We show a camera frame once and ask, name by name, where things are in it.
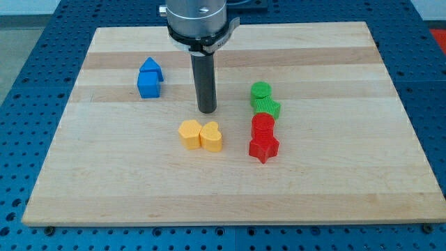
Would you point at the green cylinder block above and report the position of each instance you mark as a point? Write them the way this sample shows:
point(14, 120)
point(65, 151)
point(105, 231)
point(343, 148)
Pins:
point(259, 90)

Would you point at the yellow hexagon block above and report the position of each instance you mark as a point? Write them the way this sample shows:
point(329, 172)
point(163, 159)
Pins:
point(189, 133)

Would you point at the red cylinder block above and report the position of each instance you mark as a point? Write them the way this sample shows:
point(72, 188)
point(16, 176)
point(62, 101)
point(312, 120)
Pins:
point(262, 125)

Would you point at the wooden board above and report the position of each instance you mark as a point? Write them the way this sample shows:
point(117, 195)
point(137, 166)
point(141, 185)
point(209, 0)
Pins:
point(347, 154)

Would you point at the blue cube block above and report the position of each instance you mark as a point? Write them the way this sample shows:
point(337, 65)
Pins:
point(148, 85)

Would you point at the yellow heart block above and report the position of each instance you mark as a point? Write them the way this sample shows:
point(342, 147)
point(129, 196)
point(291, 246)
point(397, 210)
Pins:
point(211, 137)

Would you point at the green star block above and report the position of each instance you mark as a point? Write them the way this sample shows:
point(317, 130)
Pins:
point(267, 105)

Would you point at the blue triangle block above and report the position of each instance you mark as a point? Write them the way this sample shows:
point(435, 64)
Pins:
point(150, 65)

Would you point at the red star block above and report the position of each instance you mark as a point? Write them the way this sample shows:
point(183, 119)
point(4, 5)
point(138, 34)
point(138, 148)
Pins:
point(263, 147)

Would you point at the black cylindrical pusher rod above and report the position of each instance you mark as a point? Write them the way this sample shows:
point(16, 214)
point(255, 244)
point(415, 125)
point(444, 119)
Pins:
point(204, 82)

